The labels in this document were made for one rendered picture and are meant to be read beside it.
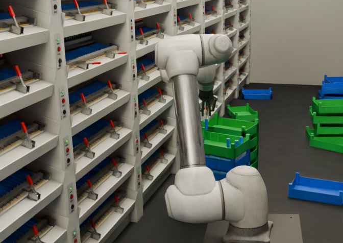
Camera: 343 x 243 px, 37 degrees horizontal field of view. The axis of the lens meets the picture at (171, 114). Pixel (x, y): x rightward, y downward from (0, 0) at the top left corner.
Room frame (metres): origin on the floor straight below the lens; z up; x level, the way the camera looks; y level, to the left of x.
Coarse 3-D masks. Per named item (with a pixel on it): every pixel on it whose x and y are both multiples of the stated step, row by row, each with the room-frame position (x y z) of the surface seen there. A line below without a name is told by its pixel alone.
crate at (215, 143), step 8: (208, 136) 2.85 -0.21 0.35; (216, 136) 2.82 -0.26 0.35; (224, 136) 2.80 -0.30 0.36; (232, 136) 2.77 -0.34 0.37; (248, 136) 2.70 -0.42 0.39; (208, 144) 2.63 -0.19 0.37; (216, 144) 2.77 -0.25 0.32; (224, 144) 2.77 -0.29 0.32; (232, 144) 2.55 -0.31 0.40; (240, 144) 2.61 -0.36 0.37; (248, 144) 2.69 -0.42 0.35; (208, 152) 2.63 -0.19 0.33; (216, 152) 2.60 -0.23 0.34; (224, 152) 2.58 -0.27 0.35; (232, 152) 2.55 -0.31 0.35; (240, 152) 2.61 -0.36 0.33
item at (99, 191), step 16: (112, 160) 2.34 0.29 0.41; (128, 160) 2.49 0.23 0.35; (96, 176) 2.24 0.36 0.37; (112, 176) 2.32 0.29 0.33; (128, 176) 2.43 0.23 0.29; (80, 192) 2.07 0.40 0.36; (96, 192) 2.14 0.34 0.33; (112, 192) 2.25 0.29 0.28; (80, 208) 1.91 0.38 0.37; (80, 224) 1.94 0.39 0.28
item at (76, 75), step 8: (72, 40) 2.33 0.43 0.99; (80, 40) 2.40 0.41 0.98; (96, 40) 2.53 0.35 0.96; (104, 40) 2.52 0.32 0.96; (112, 40) 2.51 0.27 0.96; (120, 48) 2.49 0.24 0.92; (128, 48) 2.48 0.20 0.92; (120, 56) 2.40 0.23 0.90; (96, 64) 2.18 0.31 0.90; (104, 64) 2.22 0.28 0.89; (112, 64) 2.32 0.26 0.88; (120, 64) 2.42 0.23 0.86; (72, 72) 1.99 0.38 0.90; (80, 72) 2.02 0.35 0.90; (88, 72) 2.08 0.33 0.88; (96, 72) 2.16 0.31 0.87; (72, 80) 1.96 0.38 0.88; (80, 80) 2.02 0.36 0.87
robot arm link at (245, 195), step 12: (240, 168) 1.88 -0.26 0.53; (252, 168) 1.88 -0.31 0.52; (228, 180) 1.85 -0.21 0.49; (240, 180) 1.82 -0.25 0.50; (252, 180) 1.82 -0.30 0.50; (228, 192) 1.81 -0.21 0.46; (240, 192) 1.80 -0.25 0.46; (252, 192) 1.80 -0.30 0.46; (264, 192) 1.83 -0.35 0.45; (228, 204) 1.79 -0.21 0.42; (240, 204) 1.79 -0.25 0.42; (252, 204) 1.80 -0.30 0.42; (264, 204) 1.82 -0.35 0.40; (228, 216) 1.80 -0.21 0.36; (240, 216) 1.79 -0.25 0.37; (252, 216) 1.79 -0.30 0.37; (264, 216) 1.82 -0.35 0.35; (252, 228) 1.80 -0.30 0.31
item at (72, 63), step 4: (104, 48) 2.38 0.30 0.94; (108, 48) 2.39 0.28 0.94; (112, 48) 2.43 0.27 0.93; (116, 48) 2.48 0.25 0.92; (96, 52) 2.28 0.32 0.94; (100, 52) 2.30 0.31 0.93; (104, 52) 2.34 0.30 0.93; (84, 56) 2.17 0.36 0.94; (88, 56) 2.19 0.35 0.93; (92, 56) 2.23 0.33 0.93; (96, 56) 2.27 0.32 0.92; (104, 56) 2.31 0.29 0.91; (72, 60) 2.08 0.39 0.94; (76, 60) 2.09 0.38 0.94; (84, 60) 2.16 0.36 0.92; (92, 60) 2.19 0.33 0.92; (68, 64) 2.03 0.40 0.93; (72, 64) 2.06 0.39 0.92; (76, 64) 2.09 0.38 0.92
